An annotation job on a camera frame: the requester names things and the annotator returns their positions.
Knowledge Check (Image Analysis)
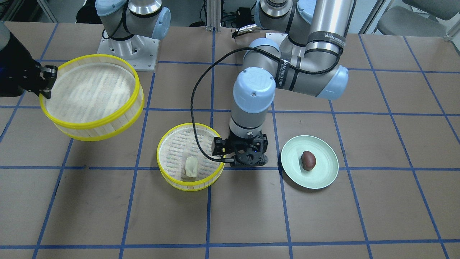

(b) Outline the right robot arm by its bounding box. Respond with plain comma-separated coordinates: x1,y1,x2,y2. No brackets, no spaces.
0,0,171,99

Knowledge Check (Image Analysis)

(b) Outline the dark brown bun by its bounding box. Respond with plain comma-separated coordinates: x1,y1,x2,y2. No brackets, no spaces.
301,151,317,171

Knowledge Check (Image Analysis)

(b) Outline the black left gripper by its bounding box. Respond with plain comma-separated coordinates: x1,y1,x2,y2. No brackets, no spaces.
212,131,268,167

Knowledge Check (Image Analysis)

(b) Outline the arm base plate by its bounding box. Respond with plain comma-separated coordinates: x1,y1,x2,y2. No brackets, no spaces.
97,35,160,72
266,33,288,42

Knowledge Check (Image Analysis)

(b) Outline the white steamed bun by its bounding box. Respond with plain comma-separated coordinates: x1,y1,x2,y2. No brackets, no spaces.
185,157,198,178

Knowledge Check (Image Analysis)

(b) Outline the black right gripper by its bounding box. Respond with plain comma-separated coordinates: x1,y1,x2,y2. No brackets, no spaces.
0,28,58,99

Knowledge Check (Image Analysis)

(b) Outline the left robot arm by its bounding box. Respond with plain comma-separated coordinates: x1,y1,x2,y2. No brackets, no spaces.
207,0,355,167

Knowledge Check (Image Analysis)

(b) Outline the aluminium frame post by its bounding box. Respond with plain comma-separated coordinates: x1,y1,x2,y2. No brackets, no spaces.
205,0,222,33

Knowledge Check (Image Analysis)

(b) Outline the yellow steamer layer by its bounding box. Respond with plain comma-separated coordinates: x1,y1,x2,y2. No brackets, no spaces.
39,54,144,141
156,123,225,191

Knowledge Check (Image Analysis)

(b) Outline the light green plate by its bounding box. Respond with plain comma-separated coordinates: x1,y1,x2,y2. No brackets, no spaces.
281,135,339,190

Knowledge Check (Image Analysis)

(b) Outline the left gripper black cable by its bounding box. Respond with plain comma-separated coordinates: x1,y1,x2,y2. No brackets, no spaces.
190,47,252,163

